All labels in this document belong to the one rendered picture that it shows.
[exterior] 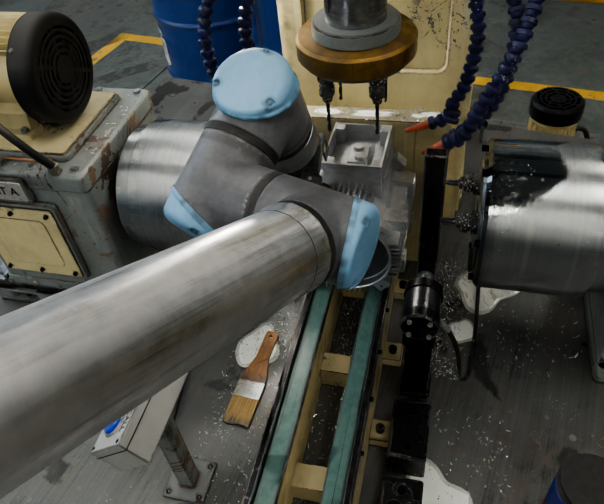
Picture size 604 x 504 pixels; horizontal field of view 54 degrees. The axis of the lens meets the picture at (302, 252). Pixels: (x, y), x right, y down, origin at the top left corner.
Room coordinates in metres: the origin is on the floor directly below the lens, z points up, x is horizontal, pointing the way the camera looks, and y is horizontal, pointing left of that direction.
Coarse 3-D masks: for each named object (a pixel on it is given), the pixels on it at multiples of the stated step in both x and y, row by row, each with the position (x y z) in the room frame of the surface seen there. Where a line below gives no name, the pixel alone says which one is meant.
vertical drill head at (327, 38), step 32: (352, 0) 0.80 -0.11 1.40; (384, 0) 0.82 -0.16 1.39; (320, 32) 0.81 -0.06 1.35; (352, 32) 0.79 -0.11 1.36; (384, 32) 0.79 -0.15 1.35; (416, 32) 0.82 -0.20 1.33; (320, 64) 0.78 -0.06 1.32; (352, 64) 0.75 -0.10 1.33; (384, 64) 0.76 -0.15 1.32; (320, 96) 0.80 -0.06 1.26; (384, 96) 0.78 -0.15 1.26
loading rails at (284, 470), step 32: (320, 288) 0.72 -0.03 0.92; (320, 320) 0.65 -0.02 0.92; (384, 320) 0.64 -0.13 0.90; (288, 352) 0.58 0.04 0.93; (320, 352) 0.61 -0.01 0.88; (352, 352) 0.57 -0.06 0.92; (384, 352) 0.63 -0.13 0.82; (288, 384) 0.53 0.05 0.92; (320, 384) 0.59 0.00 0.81; (352, 384) 0.51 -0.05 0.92; (288, 416) 0.47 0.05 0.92; (352, 416) 0.46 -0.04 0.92; (288, 448) 0.42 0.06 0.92; (352, 448) 0.41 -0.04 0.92; (256, 480) 0.37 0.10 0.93; (288, 480) 0.39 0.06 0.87; (320, 480) 0.40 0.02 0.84; (352, 480) 0.36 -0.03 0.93
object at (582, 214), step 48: (528, 144) 0.75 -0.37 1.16; (576, 144) 0.74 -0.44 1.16; (480, 192) 0.74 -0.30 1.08; (528, 192) 0.65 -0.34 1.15; (576, 192) 0.64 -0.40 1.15; (480, 240) 0.64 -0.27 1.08; (528, 240) 0.61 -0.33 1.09; (576, 240) 0.59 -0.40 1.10; (528, 288) 0.60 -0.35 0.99; (576, 288) 0.57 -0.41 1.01
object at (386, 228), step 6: (396, 156) 0.85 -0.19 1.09; (402, 156) 0.86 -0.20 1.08; (396, 162) 0.85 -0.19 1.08; (402, 162) 0.85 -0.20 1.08; (396, 168) 0.85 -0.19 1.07; (402, 168) 0.84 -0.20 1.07; (384, 222) 0.69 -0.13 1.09; (384, 228) 0.68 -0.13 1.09; (390, 228) 0.68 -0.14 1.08; (384, 234) 0.68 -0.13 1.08; (390, 234) 0.67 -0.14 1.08; (390, 276) 0.69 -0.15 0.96; (378, 282) 0.68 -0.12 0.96; (384, 282) 0.68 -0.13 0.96; (390, 282) 0.68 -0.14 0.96; (378, 288) 0.68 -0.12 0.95; (384, 288) 0.68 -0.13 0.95
